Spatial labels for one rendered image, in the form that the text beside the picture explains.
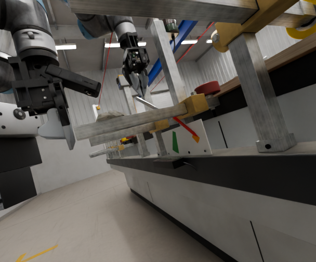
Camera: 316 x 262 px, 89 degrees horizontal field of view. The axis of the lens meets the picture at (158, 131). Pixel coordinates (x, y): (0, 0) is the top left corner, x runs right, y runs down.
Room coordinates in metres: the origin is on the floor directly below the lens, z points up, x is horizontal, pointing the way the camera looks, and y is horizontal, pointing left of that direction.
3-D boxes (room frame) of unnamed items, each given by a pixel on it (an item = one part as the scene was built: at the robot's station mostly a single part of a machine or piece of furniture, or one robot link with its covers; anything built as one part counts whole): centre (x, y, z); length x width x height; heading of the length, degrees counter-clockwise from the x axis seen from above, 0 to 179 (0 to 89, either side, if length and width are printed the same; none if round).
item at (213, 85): (0.53, -0.20, 0.85); 0.08 x 0.08 x 0.11
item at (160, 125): (0.74, 0.00, 0.84); 0.13 x 0.06 x 0.05; 25
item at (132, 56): (0.57, 0.01, 1.10); 0.09 x 0.08 x 0.12; 25
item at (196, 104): (0.51, -0.11, 0.85); 0.13 x 0.06 x 0.05; 25
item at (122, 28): (0.58, 0.01, 1.18); 0.08 x 0.08 x 0.05
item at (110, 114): (0.39, 0.10, 0.87); 0.09 x 0.07 x 0.02; 115
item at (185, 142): (0.55, -0.06, 0.75); 0.26 x 0.01 x 0.10; 25
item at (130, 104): (0.99, 0.12, 0.93); 0.05 x 0.04 x 0.45; 25
